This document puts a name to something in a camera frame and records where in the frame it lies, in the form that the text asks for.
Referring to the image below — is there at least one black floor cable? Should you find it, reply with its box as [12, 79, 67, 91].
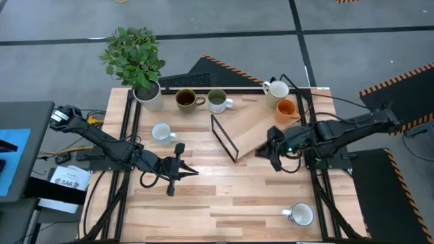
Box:
[399, 130, 434, 186]

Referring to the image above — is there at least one white printed booklet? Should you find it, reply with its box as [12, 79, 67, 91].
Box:
[49, 165, 92, 192]

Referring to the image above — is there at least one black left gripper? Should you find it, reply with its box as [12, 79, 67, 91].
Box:
[149, 142, 199, 197]

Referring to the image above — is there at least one pale blue mug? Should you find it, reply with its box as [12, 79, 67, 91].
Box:
[151, 122, 178, 145]

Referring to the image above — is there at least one blue desk pad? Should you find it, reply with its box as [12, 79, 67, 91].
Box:
[0, 127, 32, 197]

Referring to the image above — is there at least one white paper sheet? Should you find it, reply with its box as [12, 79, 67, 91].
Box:
[37, 198, 80, 215]

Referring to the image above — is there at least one black hazard-striped triangular floor mat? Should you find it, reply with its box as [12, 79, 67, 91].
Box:
[158, 55, 271, 88]

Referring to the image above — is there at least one small black device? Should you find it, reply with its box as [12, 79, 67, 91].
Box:
[54, 152, 73, 165]

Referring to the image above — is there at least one wooden shelf riser black frame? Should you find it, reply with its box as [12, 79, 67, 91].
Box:
[210, 94, 301, 163]

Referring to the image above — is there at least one yellow cable plug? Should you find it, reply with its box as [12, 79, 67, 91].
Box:
[85, 115, 104, 127]

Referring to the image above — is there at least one black aluminium crossbar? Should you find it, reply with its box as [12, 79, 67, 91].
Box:
[159, 87, 306, 96]

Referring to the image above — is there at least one green plant in white pot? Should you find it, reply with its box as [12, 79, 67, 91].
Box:
[98, 26, 167, 113]

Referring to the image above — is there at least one grey desk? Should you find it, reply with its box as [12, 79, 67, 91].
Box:
[0, 100, 56, 204]

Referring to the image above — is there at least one pale green mug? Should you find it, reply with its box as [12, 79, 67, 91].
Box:
[262, 80, 290, 109]

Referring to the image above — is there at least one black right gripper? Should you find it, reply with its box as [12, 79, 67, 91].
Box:
[254, 125, 306, 172]

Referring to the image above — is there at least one yellow cable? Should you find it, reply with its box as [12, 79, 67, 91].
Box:
[37, 146, 94, 160]

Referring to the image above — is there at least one olive brown mug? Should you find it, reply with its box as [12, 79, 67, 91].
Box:
[175, 88, 207, 114]

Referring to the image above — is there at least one black aluminium extrusion frame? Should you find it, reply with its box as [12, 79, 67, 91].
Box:
[81, 88, 143, 242]
[294, 87, 366, 242]

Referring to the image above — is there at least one white mug green inside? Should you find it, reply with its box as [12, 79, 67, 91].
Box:
[207, 89, 235, 114]

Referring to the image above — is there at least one orange mug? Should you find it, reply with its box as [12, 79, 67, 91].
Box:
[274, 99, 301, 125]

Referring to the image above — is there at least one white enamel mug blue rim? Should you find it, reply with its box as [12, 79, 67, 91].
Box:
[281, 202, 315, 227]

